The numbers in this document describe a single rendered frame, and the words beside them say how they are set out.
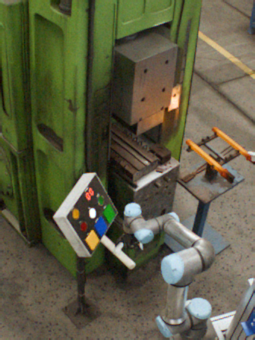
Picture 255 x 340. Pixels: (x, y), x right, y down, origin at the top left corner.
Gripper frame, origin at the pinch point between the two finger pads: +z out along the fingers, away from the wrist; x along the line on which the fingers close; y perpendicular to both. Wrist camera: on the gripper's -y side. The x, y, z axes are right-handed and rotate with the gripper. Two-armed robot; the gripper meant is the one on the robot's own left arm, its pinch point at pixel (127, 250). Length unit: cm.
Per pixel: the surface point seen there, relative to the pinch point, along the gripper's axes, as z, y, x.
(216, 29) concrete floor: 93, -369, 239
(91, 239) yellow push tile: -8.8, -4.6, -18.0
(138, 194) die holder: 6.9, -42.4, 20.1
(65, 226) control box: -19.6, -7.0, -30.5
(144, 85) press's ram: -66, -49, 20
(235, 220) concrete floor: 93, -71, 118
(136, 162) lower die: -6, -56, 23
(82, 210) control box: -20.9, -14.1, -20.3
